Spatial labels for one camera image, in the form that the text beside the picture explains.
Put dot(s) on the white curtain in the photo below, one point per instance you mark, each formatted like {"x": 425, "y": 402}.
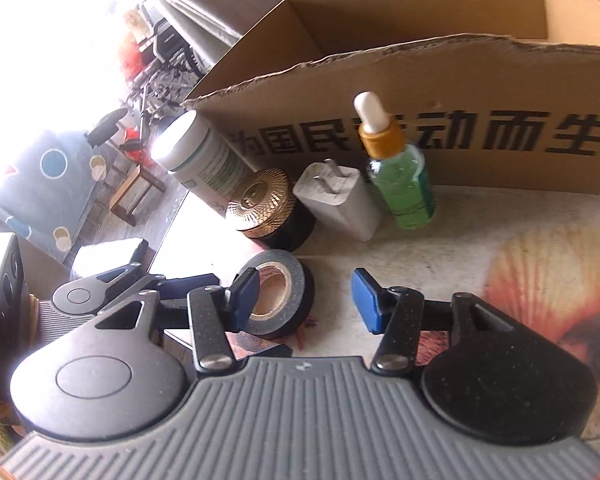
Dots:
{"x": 195, "y": 15}

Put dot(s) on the large cardboard box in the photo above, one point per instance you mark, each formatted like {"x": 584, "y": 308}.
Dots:
{"x": 480, "y": 85}

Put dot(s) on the green dropper bottle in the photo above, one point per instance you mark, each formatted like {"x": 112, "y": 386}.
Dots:
{"x": 405, "y": 185}

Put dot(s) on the dark jar with gold lid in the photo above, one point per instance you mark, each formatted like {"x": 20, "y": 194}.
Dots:
{"x": 265, "y": 200}

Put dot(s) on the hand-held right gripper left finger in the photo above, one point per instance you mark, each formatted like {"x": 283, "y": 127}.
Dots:
{"x": 240, "y": 300}

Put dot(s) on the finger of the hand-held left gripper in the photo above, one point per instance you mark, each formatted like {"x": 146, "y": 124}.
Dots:
{"x": 190, "y": 284}
{"x": 267, "y": 351}

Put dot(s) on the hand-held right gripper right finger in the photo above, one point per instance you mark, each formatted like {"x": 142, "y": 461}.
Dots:
{"x": 366, "y": 300}

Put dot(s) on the black tape roll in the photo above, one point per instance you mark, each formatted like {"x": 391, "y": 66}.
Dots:
{"x": 297, "y": 285}

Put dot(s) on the blue rug with circles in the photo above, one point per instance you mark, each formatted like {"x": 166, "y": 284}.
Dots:
{"x": 25, "y": 185}

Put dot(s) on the white bottle with green label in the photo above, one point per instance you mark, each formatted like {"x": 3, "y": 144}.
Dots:
{"x": 205, "y": 155}

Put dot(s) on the red plastic bag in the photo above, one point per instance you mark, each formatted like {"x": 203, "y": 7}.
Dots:
{"x": 135, "y": 142}

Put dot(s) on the wooden stool with dark seat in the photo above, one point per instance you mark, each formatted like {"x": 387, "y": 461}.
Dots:
{"x": 135, "y": 190}

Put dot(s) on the white charger plug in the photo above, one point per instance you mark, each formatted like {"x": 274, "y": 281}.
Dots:
{"x": 340, "y": 205}

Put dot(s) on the folded wheelchair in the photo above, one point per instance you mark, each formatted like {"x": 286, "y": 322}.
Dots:
{"x": 170, "y": 55}

